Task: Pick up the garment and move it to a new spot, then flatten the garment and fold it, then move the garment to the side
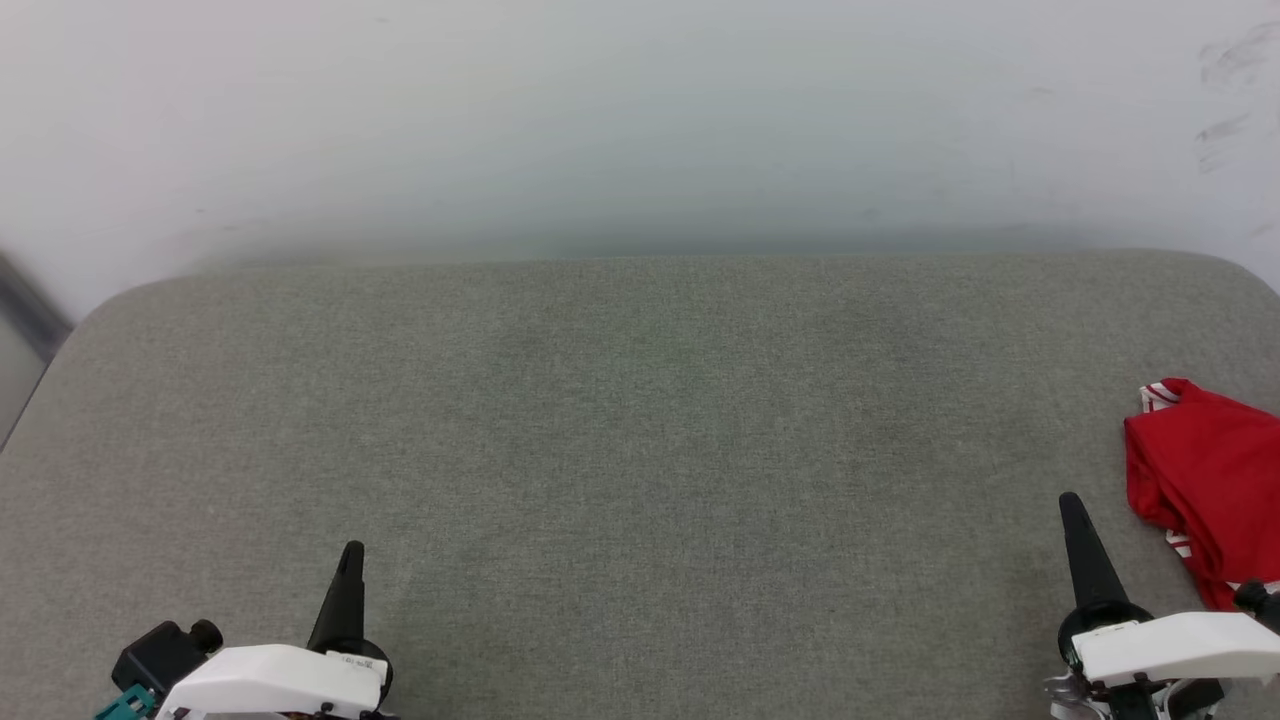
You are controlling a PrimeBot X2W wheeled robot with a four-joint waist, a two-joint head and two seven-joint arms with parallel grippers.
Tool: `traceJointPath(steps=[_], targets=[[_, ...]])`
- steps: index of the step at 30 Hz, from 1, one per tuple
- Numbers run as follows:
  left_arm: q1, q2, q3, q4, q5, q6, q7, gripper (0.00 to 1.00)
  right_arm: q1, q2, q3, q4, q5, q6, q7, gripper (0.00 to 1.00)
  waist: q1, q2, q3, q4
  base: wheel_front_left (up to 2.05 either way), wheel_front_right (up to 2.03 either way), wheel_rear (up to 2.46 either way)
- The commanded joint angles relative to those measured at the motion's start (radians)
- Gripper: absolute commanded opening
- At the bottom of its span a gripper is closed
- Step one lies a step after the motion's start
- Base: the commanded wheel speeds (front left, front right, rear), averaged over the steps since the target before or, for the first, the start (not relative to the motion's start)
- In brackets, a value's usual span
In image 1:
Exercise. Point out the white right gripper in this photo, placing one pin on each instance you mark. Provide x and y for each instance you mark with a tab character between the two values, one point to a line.
1170	645

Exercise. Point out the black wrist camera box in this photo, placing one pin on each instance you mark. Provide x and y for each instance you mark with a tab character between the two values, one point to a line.
1258	603
160	655

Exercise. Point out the red white basketball jersey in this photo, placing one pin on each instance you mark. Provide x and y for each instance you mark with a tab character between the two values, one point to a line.
1210	480

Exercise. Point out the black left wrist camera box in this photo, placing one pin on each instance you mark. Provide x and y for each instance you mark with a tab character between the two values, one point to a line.
160	655

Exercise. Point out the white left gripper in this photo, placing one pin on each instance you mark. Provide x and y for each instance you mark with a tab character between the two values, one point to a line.
270	680

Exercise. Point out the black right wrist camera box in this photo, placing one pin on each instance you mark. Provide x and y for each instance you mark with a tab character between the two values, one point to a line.
1258	603

